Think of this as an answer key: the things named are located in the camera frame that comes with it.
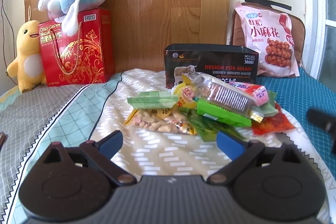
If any dark green snack packet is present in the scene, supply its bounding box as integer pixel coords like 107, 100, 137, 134
180, 107, 244, 142

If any red spicy snack packet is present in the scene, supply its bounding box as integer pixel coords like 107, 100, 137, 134
252, 105, 295, 135

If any bright green snack pack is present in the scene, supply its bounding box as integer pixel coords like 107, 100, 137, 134
197, 98, 252, 127

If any pink candy box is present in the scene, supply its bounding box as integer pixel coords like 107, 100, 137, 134
229, 81, 269, 106

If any clear cracker tray pack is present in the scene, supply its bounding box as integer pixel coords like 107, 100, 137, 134
182, 72, 264, 123

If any peanut snack bag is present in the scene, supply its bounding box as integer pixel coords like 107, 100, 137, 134
124, 108, 197, 135

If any pale green snack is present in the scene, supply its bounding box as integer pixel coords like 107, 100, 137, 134
127, 91, 179, 109

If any yellow lid jelly cup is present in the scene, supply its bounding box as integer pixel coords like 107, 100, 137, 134
172, 83, 197, 109

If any teal patterned cloth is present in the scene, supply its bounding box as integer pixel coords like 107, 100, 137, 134
256, 68, 335, 175

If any patterned bed sheet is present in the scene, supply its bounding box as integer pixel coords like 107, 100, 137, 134
0, 67, 326, 224

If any black sheep print box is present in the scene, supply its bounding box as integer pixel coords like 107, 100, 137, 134
163, 44, 259, 88

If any red gift box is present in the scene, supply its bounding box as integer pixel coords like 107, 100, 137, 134
39, 8, 115, 86

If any pink fried twist snack bag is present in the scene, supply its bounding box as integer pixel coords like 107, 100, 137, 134
235, 2, 299, 77

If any yellow duck plush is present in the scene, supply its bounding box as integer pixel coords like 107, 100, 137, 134
6, 20, 47, 93

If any brown cushion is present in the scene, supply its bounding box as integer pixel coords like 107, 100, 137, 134
229, 2, 306, 68

